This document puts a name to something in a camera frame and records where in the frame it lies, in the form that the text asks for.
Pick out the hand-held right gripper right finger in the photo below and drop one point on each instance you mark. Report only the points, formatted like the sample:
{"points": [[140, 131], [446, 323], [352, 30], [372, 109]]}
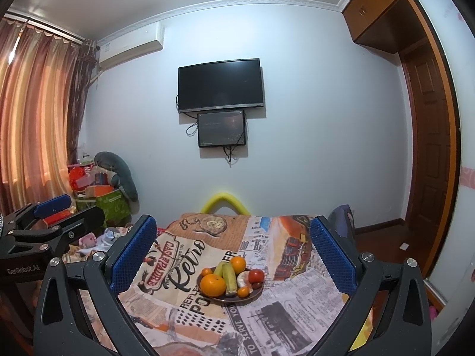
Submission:
{"points": [[334, 259]]}

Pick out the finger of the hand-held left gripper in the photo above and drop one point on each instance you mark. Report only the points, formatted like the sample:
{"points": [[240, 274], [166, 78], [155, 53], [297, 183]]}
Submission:
{"points": [[81, 222], [52, 206]]}

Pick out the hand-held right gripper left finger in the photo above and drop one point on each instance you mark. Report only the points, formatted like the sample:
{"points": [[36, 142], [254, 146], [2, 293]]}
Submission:
{"points": [[133, 256]]}

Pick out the small orange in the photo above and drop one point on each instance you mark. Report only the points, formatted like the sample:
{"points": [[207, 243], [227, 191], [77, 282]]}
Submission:
{"points": [[206, 271], [243, 291]]}

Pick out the red tomato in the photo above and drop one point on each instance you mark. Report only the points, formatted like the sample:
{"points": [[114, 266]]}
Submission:
{"points": [[256, 275]]}

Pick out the small dark red fruit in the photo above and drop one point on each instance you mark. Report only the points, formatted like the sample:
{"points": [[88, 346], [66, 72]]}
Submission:
{"points": [[256, 286]]}

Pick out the large orange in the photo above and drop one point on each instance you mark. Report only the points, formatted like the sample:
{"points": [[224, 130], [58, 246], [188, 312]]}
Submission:
{"points": [[212, 285]]}

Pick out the large yellow-green corn cob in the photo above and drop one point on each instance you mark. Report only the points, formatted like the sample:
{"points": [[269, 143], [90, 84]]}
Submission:
{"points": [[230, 280]]}

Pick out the purple ceramic plate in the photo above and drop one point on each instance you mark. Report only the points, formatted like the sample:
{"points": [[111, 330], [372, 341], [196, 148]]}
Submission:
{"points": [[226, 298]]}

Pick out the red flat box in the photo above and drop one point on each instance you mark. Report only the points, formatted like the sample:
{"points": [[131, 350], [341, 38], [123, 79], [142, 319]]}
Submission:
{"points": [[59, 218]]}

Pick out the pink white cloth pile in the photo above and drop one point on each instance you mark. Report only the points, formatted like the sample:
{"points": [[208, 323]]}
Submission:
{"points": [[111, 235]]}

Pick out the green box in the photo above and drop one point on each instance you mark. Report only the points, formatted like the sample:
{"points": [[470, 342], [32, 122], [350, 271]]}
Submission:
{"points": [[113, 206]]}

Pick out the orange box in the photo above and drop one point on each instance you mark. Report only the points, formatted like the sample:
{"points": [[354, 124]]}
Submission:
{"points": [[100, 191]]}

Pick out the red bag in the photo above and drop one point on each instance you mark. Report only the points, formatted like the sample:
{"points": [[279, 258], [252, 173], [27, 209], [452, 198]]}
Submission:
{"points": [[79, 178]]}

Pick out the grey plush toy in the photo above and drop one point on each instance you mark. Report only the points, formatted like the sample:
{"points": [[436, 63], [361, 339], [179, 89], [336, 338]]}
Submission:
{"points": [[124, 178]]}

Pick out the printed newspaper pattern tablecloth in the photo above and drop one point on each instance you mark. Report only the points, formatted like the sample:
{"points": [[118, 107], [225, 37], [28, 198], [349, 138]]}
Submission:
{"points": [[278, 304]]}

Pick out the yellow cloth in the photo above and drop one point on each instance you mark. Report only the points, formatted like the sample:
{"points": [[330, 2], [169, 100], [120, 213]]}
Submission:
{"points": [[362, 335]]}

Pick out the orange brown curtain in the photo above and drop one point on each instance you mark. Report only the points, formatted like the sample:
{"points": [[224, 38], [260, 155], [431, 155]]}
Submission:
{"points": [[37, 118]]}

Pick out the pink toy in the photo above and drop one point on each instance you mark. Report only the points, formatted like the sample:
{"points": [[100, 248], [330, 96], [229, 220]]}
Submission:
{"points": [[433, 312]]}

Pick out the brown wooden door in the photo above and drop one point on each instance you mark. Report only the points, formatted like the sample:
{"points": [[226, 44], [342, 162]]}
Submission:
{"points": [[426, 137]]}

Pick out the small black monitor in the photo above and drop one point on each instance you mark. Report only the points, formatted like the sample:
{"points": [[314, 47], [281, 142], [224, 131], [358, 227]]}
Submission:
{"points": [[221, 128]]}

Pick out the white air conditioner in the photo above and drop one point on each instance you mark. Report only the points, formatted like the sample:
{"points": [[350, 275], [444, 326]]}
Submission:
{"points": [[130, 50]]}

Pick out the wooden overhead cabinet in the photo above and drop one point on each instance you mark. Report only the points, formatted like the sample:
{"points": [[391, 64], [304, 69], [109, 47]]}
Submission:
{"points": [[378, 11]]}

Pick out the black wall television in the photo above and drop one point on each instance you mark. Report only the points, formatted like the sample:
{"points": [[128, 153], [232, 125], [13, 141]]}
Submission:
{"points": [[220, 85]]}

